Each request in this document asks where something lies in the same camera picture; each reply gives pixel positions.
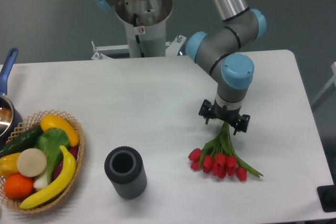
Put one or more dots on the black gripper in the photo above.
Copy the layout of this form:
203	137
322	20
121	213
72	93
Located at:
239	122

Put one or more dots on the red tulip bouquet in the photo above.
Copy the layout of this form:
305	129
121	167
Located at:
219	158

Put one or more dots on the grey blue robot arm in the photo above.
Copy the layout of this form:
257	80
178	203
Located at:
218	54

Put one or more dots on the dark grey ribbed vase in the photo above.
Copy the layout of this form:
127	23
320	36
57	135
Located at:
125	169

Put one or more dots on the black device at edge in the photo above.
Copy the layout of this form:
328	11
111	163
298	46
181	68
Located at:
327	197

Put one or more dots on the dark red vegetable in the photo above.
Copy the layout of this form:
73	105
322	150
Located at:
74	152

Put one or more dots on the yellow banana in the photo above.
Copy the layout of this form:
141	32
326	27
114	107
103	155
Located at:
57	186

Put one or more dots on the green bok choy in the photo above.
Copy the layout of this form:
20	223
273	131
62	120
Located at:
49	143

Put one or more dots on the woven wicker basket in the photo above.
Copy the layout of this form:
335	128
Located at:
23	126

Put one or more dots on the beige round disc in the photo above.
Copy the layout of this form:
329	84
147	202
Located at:
31	162

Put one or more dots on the green cucumber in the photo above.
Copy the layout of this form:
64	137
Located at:
22	142

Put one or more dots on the orange fruit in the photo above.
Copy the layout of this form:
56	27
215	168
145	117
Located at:
18	186

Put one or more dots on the yellow bell pepper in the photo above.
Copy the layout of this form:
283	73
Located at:
8	165

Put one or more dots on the white frame at right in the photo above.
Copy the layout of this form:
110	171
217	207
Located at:
325	91

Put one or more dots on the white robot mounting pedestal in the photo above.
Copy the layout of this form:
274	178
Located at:
145	27

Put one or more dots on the blue handled saucepan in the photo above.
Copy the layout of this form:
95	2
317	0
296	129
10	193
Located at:
10	117

